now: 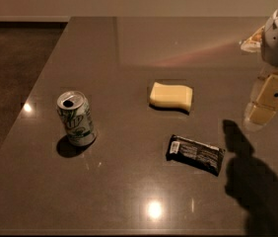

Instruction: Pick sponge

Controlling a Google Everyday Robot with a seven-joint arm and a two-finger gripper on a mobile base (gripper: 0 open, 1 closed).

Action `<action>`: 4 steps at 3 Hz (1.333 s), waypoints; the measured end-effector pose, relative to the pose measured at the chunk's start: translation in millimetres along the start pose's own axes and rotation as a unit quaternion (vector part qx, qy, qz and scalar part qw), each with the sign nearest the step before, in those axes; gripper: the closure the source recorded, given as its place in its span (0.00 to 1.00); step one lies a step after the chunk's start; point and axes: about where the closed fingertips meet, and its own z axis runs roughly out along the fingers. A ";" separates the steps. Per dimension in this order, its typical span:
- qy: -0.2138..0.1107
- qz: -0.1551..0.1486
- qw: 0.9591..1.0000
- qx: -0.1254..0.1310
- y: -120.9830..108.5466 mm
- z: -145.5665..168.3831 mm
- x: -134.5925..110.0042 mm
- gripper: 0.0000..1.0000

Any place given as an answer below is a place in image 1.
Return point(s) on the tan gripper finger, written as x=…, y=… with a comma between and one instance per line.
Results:
x=263, y=104
x=253, y=43

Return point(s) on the yellow sponge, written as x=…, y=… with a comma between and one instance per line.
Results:
x=171, y=96

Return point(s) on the black snack bar wrapper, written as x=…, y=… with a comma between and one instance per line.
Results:
x=196, y=154

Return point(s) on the green white soda can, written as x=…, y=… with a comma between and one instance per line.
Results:
x=74, y=111

